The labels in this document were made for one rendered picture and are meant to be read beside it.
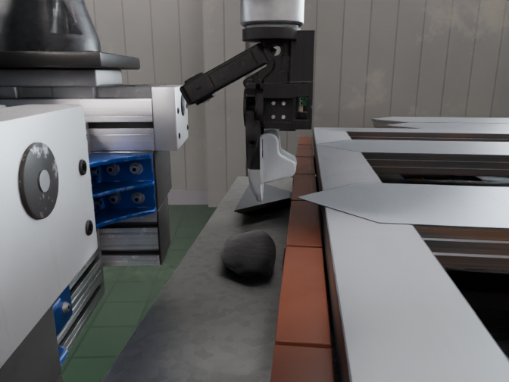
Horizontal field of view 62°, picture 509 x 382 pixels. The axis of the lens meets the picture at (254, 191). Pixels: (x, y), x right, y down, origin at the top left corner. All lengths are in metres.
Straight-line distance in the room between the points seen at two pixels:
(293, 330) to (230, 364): 0.22
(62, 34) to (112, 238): 0.30
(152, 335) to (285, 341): 0.31
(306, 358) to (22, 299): 0.19
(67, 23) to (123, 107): 0.14
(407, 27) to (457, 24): 0.37
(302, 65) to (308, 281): 0.25
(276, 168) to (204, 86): 0.13
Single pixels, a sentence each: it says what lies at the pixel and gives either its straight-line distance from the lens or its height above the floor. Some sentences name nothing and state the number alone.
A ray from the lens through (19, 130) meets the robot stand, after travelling 0.20.
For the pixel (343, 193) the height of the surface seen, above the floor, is 0.86.
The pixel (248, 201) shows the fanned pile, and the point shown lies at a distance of 1.02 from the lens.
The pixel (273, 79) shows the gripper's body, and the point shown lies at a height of 1.00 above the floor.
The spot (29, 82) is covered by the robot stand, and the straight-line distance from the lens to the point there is 0.68.
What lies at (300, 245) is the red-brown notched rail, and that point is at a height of 0.83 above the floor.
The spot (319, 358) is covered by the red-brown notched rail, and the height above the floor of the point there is 0.83.
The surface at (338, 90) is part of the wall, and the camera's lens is 3.42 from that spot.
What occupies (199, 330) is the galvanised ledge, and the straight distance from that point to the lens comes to 0.61.
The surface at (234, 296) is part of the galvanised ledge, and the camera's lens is 0.68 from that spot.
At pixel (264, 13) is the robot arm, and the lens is 0.51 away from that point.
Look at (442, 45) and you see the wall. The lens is 3.67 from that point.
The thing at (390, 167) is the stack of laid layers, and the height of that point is 0.83.
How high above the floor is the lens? 1.01
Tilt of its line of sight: 15 degrees down
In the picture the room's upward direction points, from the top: straight up
